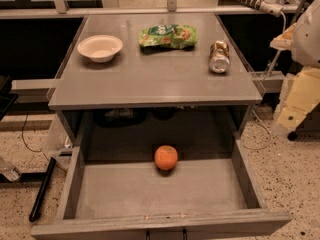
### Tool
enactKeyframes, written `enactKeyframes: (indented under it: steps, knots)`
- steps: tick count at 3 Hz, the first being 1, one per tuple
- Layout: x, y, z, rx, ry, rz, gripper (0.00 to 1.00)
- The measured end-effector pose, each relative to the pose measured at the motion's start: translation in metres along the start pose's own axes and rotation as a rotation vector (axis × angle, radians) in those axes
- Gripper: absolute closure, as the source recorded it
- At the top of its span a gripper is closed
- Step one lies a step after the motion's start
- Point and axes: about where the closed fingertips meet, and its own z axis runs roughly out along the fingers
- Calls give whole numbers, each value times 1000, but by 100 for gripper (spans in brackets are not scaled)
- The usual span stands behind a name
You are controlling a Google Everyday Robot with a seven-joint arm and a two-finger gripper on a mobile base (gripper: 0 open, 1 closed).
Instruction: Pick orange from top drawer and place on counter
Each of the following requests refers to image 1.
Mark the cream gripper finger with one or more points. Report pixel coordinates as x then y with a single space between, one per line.
286 119

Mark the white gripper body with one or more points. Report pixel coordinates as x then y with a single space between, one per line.
308 40

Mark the orange fruit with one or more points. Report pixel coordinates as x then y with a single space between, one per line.
166 157

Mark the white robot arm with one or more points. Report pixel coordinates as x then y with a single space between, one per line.
302 39

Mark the grey counter cabinet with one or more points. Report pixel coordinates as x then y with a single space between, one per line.
155 78

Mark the open grey drawer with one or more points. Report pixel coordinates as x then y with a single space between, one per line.
201 200

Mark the gold soda can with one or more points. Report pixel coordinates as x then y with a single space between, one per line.
219 59

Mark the green chip bag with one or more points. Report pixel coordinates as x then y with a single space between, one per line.
172 36

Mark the white paper bowl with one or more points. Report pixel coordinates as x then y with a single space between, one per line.
100 48

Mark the black pole on floor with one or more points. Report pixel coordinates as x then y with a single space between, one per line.
35 212

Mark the white spring-wrapped handle device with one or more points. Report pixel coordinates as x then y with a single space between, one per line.
271 7

